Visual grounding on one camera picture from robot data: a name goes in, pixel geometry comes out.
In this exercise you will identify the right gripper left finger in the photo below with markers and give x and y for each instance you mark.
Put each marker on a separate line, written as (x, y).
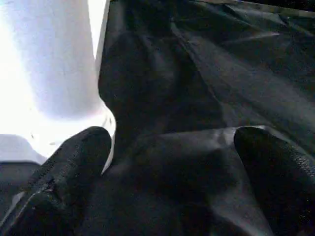
(61, 186)

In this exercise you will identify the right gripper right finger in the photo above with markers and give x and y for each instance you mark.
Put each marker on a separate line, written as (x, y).
(283, 186)

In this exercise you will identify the white plastic table top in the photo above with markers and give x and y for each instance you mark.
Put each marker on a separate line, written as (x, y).
(14, 147)

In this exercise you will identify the white plastic table leg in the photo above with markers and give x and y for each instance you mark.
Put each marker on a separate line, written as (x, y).
(49, 49)

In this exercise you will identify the black work mat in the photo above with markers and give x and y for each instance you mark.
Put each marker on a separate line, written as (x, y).
(197, 86)

